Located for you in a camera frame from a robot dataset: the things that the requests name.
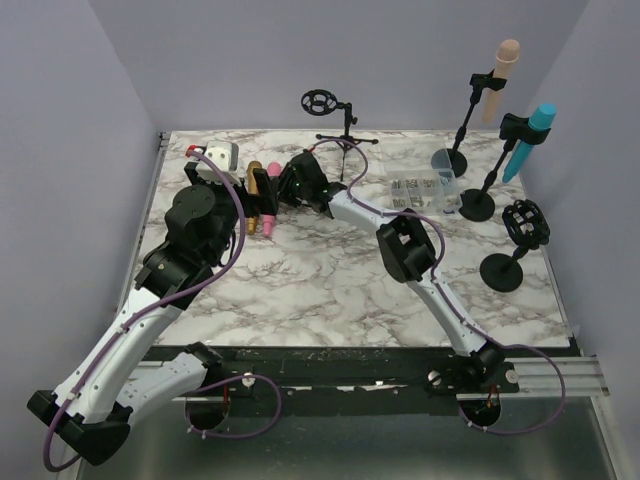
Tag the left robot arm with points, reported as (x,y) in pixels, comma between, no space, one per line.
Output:
(91,414)

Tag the black round-base shock mount stand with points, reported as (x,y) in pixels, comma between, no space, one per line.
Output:
(528,229)

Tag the black front mounting rail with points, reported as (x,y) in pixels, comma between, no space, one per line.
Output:
(314,381)

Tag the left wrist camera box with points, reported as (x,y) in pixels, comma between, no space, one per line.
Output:
(224,155)

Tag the gold microphone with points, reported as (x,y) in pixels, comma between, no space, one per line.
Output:
(252,222)

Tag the clear plastic screw box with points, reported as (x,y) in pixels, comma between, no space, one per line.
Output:
(419,175)

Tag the pink microphone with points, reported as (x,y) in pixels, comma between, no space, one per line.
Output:
(273,170)

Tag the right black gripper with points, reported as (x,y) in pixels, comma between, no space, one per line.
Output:
(284,179)

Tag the beige microphone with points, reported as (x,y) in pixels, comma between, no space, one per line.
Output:
(506,57)

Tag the teal microphone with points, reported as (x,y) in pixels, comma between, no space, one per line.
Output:
(531,132)

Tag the black stand holding teal microphone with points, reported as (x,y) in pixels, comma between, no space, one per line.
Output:
(477,204)

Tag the black stand holding beige microphone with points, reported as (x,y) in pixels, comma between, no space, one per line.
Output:
(452,158)

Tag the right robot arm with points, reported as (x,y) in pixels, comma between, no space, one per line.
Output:
(408,256)

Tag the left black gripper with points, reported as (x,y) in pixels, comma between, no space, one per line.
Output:
(266,202)

